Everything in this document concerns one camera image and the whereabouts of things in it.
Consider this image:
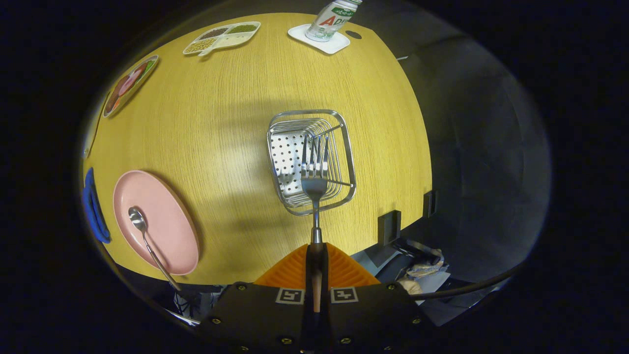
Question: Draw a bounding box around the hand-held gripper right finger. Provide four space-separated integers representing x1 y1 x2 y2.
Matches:
315 243 433 354

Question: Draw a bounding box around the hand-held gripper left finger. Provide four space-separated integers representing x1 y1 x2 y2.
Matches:
199 243 315 354

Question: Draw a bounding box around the fork with brown handle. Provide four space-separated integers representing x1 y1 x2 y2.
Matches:
300 135 331 315

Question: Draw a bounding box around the metal spoon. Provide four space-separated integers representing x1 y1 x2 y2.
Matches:
128 206 182 292

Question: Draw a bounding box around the crumpled plastic bag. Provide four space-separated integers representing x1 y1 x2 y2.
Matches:
405 248 450 293

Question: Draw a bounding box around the pink oval plate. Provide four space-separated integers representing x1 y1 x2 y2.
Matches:
113 170 200 276

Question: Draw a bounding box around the blue folded cloth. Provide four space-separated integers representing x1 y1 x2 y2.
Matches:
82 167 112 244

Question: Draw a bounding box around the white square coaster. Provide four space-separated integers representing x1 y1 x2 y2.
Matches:
287 24 351 55

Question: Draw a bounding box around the white divided tray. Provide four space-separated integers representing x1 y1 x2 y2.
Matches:
183 21 261 57

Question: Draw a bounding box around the grey food plate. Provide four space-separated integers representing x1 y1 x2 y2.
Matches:
102 55 160 118

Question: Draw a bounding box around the white drink bottle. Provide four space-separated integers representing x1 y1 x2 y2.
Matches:
305 0 363 42

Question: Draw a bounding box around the yellow soybeans pile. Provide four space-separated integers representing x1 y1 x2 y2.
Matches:
187 38 217 54

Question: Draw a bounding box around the white toaster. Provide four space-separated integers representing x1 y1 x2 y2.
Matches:
83 106 101 159

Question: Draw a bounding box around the long brown meat piece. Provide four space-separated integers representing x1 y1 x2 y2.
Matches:
108 81 129 110

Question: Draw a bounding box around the metal wire cutlery basket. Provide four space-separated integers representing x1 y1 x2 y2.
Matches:
267 109 357 217

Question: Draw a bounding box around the black cable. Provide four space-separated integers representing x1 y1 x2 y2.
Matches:
418 265 521 300

